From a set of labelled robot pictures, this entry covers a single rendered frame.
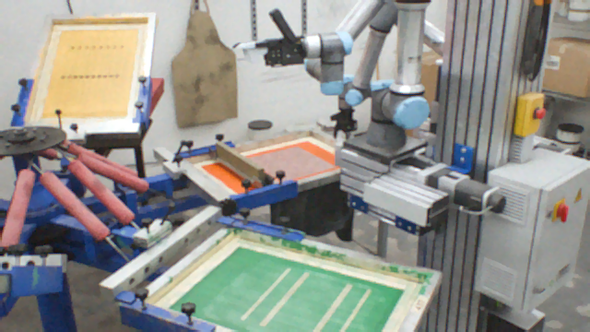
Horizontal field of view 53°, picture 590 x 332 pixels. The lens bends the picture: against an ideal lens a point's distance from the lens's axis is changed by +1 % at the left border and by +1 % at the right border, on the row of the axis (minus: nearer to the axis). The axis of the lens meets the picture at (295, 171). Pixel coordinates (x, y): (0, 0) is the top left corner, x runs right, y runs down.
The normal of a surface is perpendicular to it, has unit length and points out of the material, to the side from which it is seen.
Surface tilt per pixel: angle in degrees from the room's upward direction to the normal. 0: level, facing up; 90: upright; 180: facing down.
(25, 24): 90
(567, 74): 90
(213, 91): 89
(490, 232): 90
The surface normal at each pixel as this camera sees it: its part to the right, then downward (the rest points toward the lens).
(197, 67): 0.72, 0.22
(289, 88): 0.55, 0.32
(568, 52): -0.86, 0.18
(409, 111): 0.30, 0.49
